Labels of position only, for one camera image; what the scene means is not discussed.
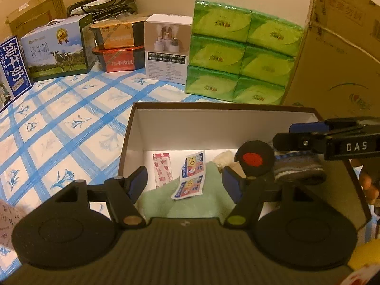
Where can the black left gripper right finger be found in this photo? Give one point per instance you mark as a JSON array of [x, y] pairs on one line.
[[246, 194]]

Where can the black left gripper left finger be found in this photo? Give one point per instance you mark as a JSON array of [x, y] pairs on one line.
[[122, 194]]

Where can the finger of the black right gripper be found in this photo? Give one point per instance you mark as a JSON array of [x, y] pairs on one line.
[[310, 127], [313, 142]]

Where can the brown patterned knit sock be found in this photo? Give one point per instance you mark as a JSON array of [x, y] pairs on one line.
[[298, 166]]

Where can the black pad with red dot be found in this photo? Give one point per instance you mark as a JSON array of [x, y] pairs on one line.
[[255, 157]]

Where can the white face cloth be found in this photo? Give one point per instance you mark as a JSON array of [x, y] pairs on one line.
[[224, 159]]

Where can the red patterned plaster packet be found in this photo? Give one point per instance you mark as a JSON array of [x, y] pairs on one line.
[[162, 169]]

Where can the lens wipe sachet strip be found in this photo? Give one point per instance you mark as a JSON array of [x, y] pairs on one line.
[[192, 177]]

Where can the tan stocking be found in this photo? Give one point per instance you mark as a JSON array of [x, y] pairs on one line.
[[237, 168]]

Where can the person's right hand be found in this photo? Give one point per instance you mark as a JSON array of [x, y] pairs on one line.
[[370, 190]]

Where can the large cardboard shipping box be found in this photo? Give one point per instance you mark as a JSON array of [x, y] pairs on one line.
[[337, 69]]

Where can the brown open cardboard box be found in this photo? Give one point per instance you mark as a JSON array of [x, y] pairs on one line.
[[181, 129]]

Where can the blue checkered bed sheet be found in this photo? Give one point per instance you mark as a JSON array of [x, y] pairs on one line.
[[72, 128]]

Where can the green tissue pack bundle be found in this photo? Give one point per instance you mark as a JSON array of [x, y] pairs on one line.
[[240, 55]]

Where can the pink patterned canister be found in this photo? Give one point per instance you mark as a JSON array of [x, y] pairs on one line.
[[9, 217]]

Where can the orange juice bottle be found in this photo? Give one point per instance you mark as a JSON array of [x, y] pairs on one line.
[[365, 254]]

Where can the red food tray lower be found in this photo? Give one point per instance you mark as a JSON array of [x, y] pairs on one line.
[[120, 59]]

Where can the blue milk carton box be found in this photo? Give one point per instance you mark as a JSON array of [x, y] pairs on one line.
[[14, 76]]

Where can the cow picture milk box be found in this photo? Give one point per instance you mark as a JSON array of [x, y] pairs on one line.
[[63, 47]]

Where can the orange food tray upper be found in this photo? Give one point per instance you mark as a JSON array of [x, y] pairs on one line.
[[119, 33]]

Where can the white product box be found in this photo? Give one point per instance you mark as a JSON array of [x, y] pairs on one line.
[[166, 44]]

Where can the brown cardboard box behind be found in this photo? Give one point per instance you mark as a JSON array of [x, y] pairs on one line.
[[34, 14]]

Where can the dark bag with straps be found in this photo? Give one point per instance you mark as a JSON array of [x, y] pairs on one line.
[[103, 9]]

